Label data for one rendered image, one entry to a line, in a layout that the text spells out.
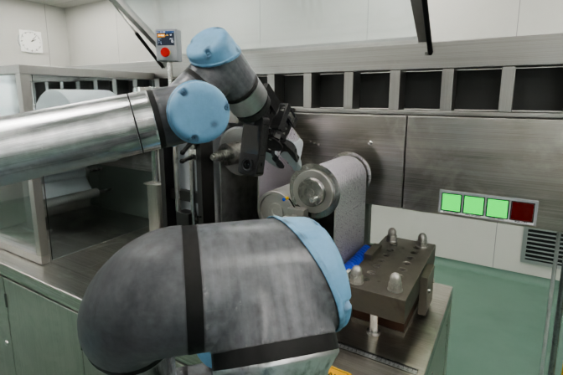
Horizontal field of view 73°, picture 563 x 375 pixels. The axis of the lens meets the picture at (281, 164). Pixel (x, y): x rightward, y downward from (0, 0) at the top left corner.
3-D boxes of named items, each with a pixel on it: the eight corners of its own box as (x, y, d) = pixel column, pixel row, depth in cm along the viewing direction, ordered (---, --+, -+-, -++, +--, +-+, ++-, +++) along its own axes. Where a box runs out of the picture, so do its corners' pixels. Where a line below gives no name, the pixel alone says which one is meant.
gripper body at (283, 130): (300, 121, 80) (276, 81, 71) (286, 156, 76) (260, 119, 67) (269, 120, 84) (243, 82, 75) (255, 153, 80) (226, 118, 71)
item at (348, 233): (333, 276, 103) (334, 210, 100) (362, 247, 123) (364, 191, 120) (334, 276, 103) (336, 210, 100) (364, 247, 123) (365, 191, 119)
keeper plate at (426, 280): (417, 314, 105) (420, 276, 103) (425, 297, 113) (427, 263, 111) (426, 316, 104) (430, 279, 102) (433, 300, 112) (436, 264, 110)
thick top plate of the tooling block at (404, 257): (340, 305, 98) (341, 283, 97) (384, 251, 132) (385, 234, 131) (404, 324, 90) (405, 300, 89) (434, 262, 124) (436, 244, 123)
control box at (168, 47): (154, 60, 122) (152, 28, 121) (162, 62, 129) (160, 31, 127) (175, 60, 122) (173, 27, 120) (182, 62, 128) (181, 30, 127)
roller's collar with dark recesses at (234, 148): (217, 164, 110) (216, 142, 109) (230, 161, 115) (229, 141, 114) (235, 166, 107) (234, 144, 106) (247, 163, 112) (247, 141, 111)
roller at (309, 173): (292, 209, 105) (292, 168, 103) (331, 190, 127) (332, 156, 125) (332, 216, 99) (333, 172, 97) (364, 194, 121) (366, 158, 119)
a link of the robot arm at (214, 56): (172, 53, 61) (209, 17, 62) (209, 98, 69) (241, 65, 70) (196, 67, 56) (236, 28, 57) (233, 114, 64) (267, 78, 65)
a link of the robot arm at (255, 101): (249, 105, 64) (211, 104, 68) (260, 120, 67) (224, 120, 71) (264, 70, 67) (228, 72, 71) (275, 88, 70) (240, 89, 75)
